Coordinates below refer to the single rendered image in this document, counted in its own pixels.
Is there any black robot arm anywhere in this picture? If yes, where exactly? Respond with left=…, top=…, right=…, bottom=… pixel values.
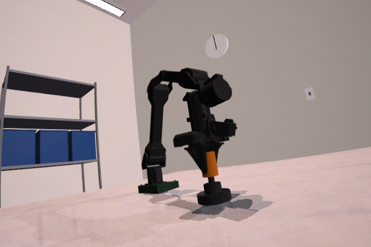
left=142, top=68, right=237, bottom=185

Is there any black stepped round pedestal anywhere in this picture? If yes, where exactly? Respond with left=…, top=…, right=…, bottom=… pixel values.
left=197, top=177, right=232, bottom=206

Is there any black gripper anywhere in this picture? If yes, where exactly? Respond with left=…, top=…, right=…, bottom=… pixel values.
left=173, top=110, right=229, bottom=174

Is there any orange knob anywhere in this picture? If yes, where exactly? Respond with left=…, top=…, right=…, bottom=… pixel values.
left=202, top=151, right=219, bottom=178

